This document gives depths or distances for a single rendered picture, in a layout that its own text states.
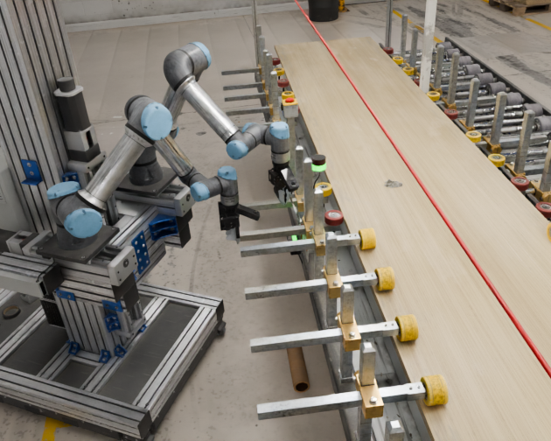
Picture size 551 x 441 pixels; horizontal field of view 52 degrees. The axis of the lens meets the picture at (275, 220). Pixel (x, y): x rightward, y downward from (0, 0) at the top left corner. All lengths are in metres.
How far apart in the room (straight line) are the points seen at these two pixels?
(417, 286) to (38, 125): 1.50
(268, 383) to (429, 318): 1.21
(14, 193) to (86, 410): 0.99
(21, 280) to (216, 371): 1.18
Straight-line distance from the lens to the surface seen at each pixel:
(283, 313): 3.29
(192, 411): 2.89
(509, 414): 1.75
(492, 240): 2.37
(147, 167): 2.51
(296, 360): 2.92
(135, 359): 2.89
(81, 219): 2.00
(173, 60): 2.23
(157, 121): 1.98
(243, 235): 2.42
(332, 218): 2.41
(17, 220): 2.58
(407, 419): 2.03
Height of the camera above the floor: 2.22
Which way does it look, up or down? 33 degrees down
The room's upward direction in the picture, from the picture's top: 4 degrees counter-clockwise
